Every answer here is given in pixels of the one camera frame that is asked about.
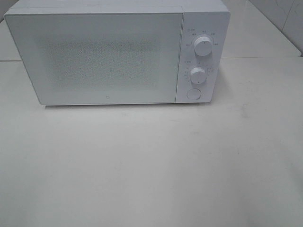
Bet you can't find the round white door button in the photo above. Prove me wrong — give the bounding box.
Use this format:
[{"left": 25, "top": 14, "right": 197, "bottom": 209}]
[{"left": 187, "top": 88, "right": 202, "bottom": 100}]

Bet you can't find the white timer knob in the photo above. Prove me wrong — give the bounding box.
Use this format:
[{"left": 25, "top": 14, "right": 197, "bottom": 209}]
[{"left": 189, "top": 67, "right": 207, "bottom": 84}]

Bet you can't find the white microwave door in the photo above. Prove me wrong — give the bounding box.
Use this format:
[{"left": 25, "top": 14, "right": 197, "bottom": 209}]
[{"left": 6, "top": 13, "right": 183, "bottom": 105}]

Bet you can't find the upper white power knob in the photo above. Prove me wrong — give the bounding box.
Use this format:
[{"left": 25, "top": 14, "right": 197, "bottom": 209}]
[{"left": 193, "top": 34, "right": 213, "bottom": 57}]

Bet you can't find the white microwave oven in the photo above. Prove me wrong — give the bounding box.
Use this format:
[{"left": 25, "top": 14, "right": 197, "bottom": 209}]
[{"left": 4, "top": 0, "right": 231, "bottom": 104}]

